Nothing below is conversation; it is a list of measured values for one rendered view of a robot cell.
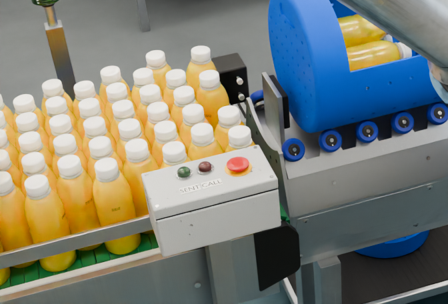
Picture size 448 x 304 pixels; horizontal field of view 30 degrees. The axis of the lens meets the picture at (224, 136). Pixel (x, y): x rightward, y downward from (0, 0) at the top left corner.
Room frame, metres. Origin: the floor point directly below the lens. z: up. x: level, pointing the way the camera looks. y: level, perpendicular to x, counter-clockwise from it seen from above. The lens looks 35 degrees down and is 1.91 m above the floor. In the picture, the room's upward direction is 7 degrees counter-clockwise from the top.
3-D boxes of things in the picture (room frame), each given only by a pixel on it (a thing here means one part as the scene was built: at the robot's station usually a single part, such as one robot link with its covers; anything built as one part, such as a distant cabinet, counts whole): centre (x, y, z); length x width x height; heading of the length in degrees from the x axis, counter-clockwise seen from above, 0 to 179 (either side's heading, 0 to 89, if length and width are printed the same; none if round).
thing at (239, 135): (1.19, -0.03, 1.07); 0.04 x 0.04 x 0.02
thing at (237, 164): (1.06, -0.02, 1.11); 0.04 x 0.04 x 0.01
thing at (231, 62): (1.56, -0.03, 0.95); 0.10 x 0.07 x 0.10; 12
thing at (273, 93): (1.37, -0.11, 0.99); 0.10 x 0.02 x 0.12; 12
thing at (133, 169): (1.19, 0.15, 0.98); 0.07 x 0.07 x 0.17
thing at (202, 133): (1.21, 0.04, 1.07); 0.04 x 0.04 x 0.02
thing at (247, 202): (1.05, 0.03, 1.05); 0.20 x 0.10 x 0.10; 102
